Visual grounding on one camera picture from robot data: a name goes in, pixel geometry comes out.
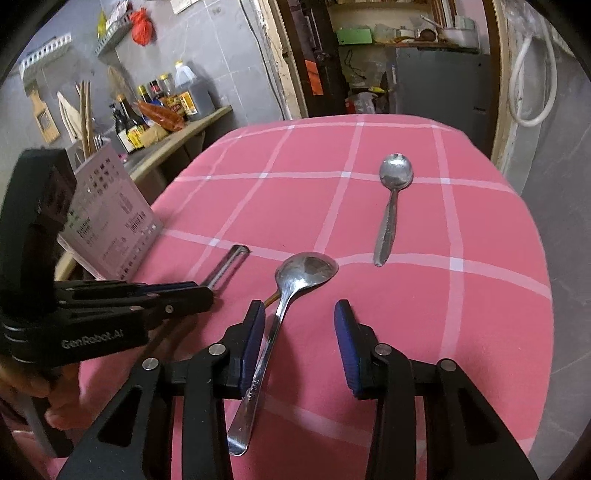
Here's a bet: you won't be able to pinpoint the perforated steel utensil holder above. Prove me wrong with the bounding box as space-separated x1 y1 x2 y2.
58 143 162 281

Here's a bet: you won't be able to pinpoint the large steel spoon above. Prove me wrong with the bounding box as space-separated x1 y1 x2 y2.
227 251 341 458

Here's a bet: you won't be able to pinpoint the small steel spoon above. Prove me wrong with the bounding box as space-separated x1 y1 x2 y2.
374 153 414 267

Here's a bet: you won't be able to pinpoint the person's left hand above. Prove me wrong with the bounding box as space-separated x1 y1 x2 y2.
1 356 92 431

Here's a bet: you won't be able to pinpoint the pink checkered tablecloth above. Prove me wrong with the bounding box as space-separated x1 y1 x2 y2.
45 113 555 480

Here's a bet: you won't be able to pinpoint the yellow-label soy sauce bottle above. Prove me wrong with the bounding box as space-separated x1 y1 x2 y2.
117 94 147 150

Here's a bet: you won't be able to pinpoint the dark soy sauce bottle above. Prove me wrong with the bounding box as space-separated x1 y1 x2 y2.
109 104 135 154

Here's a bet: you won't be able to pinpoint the orange chili sauce packet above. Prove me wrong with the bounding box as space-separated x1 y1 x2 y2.
137 101 185 132

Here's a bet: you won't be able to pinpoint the wooden chopsticks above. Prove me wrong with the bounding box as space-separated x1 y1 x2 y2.
79 81 96 159

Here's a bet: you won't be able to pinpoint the wooden grater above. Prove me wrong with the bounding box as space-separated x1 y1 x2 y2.
26 81 60 144

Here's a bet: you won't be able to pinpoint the red plastic bag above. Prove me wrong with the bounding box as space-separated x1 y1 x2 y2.
130 7 153 46

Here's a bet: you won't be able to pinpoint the dark grey cabinet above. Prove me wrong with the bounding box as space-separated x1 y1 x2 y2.
393 48 493 155

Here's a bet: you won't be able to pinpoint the green box on shelf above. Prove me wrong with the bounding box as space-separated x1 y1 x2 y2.
335 27 373 46

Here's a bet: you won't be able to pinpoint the grey wall rack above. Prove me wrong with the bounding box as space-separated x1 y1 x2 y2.
94 11 132 57

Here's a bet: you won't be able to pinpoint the white hose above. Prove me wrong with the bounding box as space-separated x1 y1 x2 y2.
507 18 559 128

